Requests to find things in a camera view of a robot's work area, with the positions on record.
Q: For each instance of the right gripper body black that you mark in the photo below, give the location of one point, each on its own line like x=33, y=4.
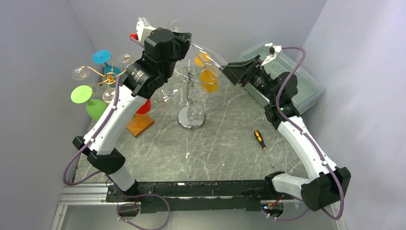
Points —
x=259, y=79

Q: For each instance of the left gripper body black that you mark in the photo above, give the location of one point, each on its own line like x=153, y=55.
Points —
x=181, y=47

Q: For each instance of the clear wine glass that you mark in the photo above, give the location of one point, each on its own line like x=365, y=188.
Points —
x=195, y=113
x=171, y=97
x=210, y=60

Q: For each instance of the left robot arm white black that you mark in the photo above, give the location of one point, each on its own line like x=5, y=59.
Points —
x=136, y=84

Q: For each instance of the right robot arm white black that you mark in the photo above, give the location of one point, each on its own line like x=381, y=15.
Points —
x=326, y=182

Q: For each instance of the orange plastic wine glass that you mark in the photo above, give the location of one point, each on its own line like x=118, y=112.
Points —
x=207, y=78

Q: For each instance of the clear glass on gold rack back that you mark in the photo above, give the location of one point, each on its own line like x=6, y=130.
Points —
x=124, y=61

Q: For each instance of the clear glass on gold rack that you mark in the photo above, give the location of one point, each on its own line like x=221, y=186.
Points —
x=124, y=61
x=109, y=95
x=80, y=73

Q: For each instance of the gold wine glass rack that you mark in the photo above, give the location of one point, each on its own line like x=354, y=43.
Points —
x=104, y=81

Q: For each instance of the blue plastic wine glass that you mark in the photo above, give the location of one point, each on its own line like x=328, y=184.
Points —
x=105, y=59

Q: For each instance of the red plastic wine glass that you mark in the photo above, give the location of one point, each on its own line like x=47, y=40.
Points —
x=145, y=108

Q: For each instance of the chrome wine glass rack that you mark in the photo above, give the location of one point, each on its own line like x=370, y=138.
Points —
x=186, y=94

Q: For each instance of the clear glass on gold rack front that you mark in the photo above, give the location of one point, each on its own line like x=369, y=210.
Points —
x=109, y=95

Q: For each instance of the orange wooden rack base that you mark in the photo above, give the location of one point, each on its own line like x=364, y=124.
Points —
x=139, y=123

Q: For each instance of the clear glass on gold rack left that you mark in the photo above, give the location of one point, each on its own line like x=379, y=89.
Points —
x=80, y=73

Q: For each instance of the green plastic wine glass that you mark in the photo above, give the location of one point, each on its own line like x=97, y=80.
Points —
x=94, y=107

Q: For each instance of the clear plastic storage box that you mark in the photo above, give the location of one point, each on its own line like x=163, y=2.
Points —
x=309, y=89

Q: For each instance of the orange black screwdriver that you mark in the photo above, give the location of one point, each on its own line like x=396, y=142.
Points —
x=260, y=140

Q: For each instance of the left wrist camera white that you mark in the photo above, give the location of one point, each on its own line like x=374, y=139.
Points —
x=143, y=30

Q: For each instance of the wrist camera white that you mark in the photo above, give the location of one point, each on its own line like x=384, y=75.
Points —
x=273, y=51
x=143, y=30

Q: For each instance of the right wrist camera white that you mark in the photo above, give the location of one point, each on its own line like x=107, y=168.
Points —
x=273, y=51

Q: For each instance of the aluminium frame rail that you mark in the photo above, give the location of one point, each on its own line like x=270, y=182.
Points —
x=84, y=206

